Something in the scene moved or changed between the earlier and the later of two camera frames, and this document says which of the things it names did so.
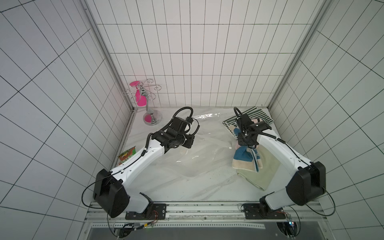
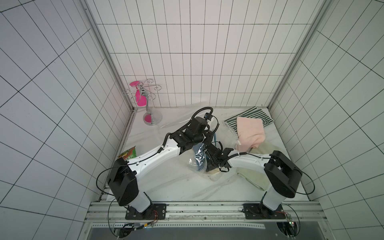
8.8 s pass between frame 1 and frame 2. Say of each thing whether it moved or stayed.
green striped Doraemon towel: stayed
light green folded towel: stayed
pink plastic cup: stayed
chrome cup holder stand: stayed
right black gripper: moved
